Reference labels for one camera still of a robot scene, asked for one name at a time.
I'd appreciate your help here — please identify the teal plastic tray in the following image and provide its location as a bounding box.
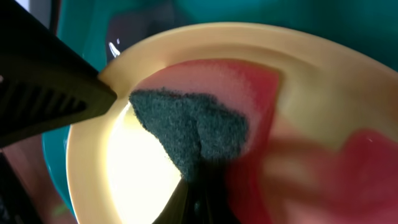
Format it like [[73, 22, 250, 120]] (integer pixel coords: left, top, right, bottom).
[[43, 0, 397, 223]]

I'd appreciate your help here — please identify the green rimmed plate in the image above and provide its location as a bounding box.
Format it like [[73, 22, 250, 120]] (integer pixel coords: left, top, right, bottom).
[[67, 22, 397, 223]]

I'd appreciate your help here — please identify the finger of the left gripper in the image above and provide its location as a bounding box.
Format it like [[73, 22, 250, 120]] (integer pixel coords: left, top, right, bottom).
[[1, 0, 117, 147]]

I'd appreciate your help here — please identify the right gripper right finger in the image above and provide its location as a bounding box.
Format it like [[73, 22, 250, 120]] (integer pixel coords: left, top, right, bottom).
[[198, 162, 240, 224]]

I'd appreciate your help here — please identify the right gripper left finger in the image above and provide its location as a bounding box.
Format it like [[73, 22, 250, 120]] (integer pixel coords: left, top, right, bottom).
[[153, 179, 195, 224]]

